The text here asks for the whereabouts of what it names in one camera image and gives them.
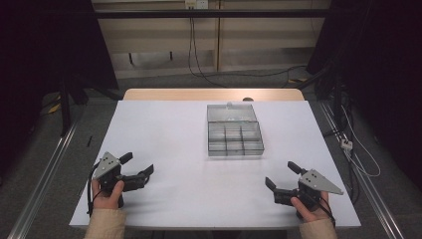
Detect wooden table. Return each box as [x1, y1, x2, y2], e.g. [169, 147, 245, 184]
[122, 88, 306, 103]

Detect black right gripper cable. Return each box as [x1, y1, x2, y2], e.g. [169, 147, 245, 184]
[308, 190, 336, 229]

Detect black horizontal bar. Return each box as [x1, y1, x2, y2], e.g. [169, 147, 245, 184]
[94, 9, 333, 20]

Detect metal floor rail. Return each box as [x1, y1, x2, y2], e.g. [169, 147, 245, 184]
[318, 101, 406, 239]
[7, 121, 80, 239]

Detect person's right hand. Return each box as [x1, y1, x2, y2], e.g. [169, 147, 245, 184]
[291, 191, 333, 224]

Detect black metal stand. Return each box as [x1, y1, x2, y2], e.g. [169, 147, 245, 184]
[59, 74, 74, 137]

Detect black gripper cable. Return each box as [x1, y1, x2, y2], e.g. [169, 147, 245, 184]
[308, 190, 336, 229]
[86, 160, 102, 217]

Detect black hanging cables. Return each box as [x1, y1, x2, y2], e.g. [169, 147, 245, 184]
[187, 17, 228, 90]

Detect black cable bundle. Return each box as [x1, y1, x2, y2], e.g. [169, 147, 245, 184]
[313, 74, 361, 205]

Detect person's left hand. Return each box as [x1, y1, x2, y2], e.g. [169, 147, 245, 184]
[91, 179, 125, 210]

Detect dark curtain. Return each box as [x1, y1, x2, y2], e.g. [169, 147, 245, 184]
[306, 0, 422, 190]
[0, 0, 119, 173]

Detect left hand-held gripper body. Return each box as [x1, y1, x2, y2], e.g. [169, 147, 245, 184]
[93, 151, 147, 194]

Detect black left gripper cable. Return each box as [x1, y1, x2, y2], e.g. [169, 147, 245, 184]
[86, 160, 102, 217]

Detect white cable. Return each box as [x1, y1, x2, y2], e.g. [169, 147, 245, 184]
[340, 105, 382, 178]

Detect white wall socket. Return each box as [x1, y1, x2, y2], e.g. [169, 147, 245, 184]
[184, 0, 210, 10]

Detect clear plastic compartment box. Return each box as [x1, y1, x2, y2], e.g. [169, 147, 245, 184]
[206, 102, 266, 157]

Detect black floor cable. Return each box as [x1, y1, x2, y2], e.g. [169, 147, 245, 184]
[198, 65, 309, 90]

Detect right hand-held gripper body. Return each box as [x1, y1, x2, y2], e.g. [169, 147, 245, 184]
[274, 168, 344, 212]

